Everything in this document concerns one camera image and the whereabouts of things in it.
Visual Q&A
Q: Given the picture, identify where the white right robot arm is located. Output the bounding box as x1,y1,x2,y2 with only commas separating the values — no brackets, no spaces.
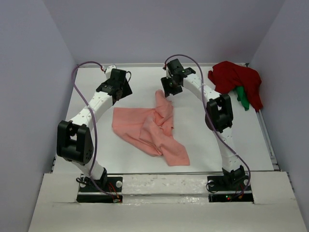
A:
161,59,250,195

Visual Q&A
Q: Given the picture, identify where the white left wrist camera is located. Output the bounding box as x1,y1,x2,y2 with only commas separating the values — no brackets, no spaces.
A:
101,64,117,79

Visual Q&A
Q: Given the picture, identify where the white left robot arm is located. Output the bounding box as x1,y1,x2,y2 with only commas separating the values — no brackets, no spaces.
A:
56,65,132,191

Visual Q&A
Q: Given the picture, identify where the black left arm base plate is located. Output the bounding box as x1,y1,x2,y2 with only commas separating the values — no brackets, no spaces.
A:
75,175,123,203

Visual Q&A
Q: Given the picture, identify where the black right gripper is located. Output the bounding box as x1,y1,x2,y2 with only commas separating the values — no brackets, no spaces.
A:
161,75,183,97

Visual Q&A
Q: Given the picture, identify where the red t shirt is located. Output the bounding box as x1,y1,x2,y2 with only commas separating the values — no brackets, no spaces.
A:
208,61,263,112

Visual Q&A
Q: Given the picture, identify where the green t shirt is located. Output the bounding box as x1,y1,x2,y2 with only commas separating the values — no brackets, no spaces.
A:
235,86,250,111

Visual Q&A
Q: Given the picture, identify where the pink t shirt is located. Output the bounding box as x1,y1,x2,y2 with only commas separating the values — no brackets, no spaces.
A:
112,90,190,166

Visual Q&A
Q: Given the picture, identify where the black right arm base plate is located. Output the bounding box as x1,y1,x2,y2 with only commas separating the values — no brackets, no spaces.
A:
206,175,254,203

